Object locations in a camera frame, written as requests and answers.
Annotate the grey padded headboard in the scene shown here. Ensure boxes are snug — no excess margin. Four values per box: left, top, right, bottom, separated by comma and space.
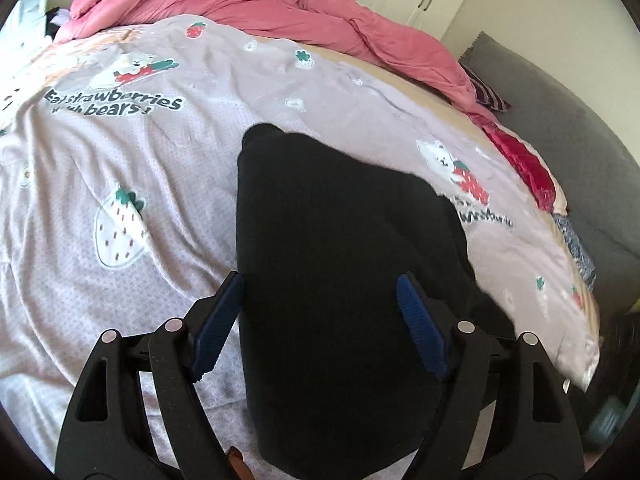
460, 32, 639, 315

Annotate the striped purple pillow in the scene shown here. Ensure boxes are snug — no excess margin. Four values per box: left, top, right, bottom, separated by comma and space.
462, 64, 512, 113

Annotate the pink strawberry print bedsheet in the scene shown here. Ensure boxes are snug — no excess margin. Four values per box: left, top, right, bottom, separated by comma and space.
1, 15, 600, 466

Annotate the white drawer cabinet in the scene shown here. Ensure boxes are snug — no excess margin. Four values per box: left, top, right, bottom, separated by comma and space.
2, 0, 48, 48

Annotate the pink duvet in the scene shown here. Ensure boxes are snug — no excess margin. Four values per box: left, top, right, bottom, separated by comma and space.
55, 0, 494, 119

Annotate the blue patterned pillow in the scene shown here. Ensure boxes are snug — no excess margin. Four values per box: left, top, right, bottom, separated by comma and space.
552, 214, 597, 292

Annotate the red pillow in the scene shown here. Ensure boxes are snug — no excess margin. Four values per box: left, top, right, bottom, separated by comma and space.
469, 114, 568, 217

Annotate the black garment with orange lining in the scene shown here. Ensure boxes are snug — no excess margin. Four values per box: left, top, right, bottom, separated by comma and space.
236, 124, 514, 479

